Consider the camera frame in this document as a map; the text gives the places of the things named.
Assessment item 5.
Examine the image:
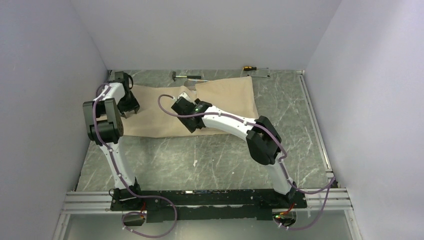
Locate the yellow handled screwdriver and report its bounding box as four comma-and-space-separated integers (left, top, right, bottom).
242, 66, 268, 72

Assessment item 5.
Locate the wire mesh instrument tray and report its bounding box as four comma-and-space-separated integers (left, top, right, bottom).
183, 78, 209, 94

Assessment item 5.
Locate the aluminium frame rail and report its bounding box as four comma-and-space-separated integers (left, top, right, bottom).
53, 188, 363, 240

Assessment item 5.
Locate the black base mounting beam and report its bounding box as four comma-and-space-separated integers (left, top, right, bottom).
110, 188, 308, 223

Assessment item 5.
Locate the flat metal wrench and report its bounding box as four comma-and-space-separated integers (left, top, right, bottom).
246, 74, 271, 78

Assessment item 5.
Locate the beige cloth wrap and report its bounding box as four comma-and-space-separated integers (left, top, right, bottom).
121, 76, 259, 138

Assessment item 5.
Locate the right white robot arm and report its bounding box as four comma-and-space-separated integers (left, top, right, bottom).
171, 96, 296, 208

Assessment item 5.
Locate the small black hammer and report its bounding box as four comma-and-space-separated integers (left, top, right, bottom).
171, 71, 202, 82

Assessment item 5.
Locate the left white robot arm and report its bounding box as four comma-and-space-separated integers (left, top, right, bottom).
82, 71, 144, 211

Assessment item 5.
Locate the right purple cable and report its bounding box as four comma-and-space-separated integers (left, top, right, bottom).
157, 94, 336, 232

